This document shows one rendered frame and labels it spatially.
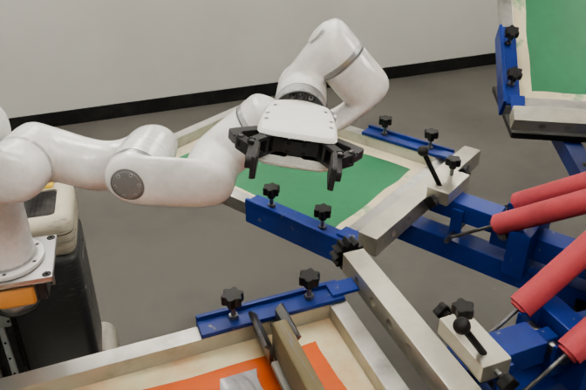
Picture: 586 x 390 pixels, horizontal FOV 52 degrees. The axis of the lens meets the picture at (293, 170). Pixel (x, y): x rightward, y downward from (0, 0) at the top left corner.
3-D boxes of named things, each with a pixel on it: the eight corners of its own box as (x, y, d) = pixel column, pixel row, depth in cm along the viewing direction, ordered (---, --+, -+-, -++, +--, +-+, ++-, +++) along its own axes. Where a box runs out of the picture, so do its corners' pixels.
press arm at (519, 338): (462, 391, 102) (466, 370, 100) (442, 366, 107) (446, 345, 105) (543, 362, 108) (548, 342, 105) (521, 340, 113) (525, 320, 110)
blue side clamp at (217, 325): (203, 359, 115) (201, 331, 112) (197, 341, 120) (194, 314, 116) (344, 319, 125) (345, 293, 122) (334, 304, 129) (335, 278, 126)
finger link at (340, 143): (362, 147, 78) (362, 167, 73) (303, 136, 78) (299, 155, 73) (364, 139, 77) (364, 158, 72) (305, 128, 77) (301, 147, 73)
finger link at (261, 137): (283, 145, 77) (283, 166, 72) (247, 140, 76) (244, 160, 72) (287, 126, 75) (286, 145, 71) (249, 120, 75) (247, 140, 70)
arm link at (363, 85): (240, 98, 96) (342, 13, 89) (292, 153, 101) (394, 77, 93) (232, 119, 89) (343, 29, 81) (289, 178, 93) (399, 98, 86)
